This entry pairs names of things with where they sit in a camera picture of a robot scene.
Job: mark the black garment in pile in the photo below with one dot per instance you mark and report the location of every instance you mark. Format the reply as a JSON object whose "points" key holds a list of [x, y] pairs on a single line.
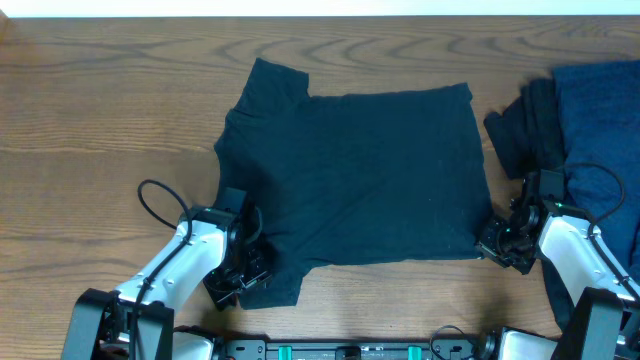
{"points": [[528, 141]]}

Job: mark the dark teal t-shirt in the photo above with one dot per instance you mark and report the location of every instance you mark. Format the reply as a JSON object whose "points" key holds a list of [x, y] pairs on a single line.
{"points": [[354, 179]]}

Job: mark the blue garment in pile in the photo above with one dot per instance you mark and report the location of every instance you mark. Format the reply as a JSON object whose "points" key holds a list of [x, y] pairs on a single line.
{"points": [[599, 118]]}

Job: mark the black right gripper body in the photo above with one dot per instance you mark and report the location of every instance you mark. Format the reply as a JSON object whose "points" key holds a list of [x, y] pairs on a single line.
{"points": [[502, 243]]}

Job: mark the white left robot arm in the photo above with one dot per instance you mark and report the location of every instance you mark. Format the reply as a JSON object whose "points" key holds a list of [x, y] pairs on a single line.
{"points": [[220, 247]]}

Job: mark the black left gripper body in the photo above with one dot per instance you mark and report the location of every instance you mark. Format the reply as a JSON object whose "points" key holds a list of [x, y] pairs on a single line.
{"points": [[242, 274]]}

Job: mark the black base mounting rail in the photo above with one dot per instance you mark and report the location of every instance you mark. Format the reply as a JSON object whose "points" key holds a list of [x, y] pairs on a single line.
{"points": [[447, 348]]}

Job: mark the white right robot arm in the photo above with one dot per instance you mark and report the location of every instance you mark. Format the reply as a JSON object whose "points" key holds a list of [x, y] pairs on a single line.
{"points": [[605, 321]]}

